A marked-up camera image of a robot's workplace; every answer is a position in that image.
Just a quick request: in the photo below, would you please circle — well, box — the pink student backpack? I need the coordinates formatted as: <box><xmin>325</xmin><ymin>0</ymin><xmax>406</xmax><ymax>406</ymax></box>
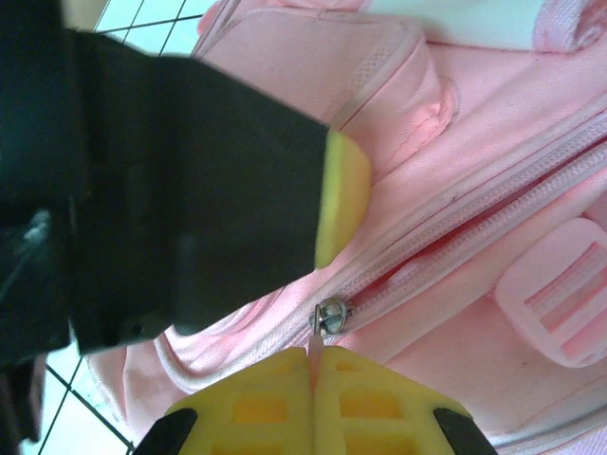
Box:
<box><xmin>87</xmin><ymin>0</ymin><xmax>607</xmax><ymax>455</ymax></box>

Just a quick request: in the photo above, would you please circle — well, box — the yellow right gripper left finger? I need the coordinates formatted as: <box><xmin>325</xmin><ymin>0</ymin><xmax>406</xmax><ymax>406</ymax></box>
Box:
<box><xmin>136</xmin><ymin>347</ymin><xmax>315</xmax><ymax>455</ymax></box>

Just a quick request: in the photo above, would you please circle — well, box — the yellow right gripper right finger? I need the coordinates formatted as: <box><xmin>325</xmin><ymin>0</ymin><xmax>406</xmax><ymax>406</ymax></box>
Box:
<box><xmin>314</xmin><ymin>344</ymin><xmax>500</xmax><ymax>455</ymax></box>

